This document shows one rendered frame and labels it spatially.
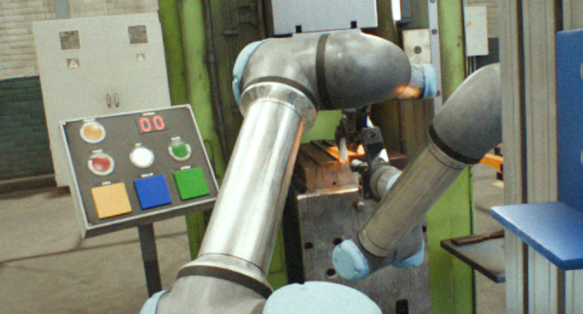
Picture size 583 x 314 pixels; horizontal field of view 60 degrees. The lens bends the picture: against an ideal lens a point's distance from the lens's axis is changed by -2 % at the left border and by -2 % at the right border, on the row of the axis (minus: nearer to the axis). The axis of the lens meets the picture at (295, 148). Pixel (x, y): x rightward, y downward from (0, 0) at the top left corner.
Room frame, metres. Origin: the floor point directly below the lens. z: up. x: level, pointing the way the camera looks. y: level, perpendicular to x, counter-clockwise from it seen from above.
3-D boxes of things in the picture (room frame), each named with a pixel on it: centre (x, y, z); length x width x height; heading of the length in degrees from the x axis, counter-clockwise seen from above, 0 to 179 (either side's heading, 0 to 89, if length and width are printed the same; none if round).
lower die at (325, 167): (1.70, -0.09, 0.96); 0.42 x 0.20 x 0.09; 8
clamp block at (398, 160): (1.58, -0.29, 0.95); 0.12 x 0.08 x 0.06; 8
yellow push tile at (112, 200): (1.17, 0.44, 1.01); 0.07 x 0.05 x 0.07; 123
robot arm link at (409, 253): (1.02, -0.20, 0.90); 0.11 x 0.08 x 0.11; 130
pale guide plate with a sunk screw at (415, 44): (1.67, -0.41, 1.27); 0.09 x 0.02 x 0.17; 98
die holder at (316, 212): (1.72, -0.14, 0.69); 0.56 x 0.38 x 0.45; 8
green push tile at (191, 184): (1.28, 0.27, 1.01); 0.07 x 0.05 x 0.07; 123
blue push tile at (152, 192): (1.23, 0.36, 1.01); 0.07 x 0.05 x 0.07; 123
